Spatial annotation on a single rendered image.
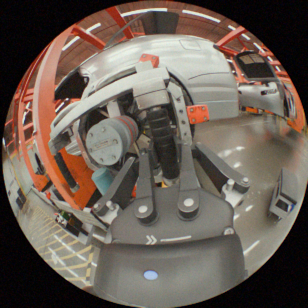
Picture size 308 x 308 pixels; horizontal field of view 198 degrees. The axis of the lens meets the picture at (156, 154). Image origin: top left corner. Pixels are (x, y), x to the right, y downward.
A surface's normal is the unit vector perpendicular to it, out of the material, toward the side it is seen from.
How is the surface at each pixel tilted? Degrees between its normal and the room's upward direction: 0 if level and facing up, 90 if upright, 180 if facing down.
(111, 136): 90
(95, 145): 90
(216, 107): 90
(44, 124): 90
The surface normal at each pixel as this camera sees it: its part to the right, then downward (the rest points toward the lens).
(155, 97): -0.04, 0.43
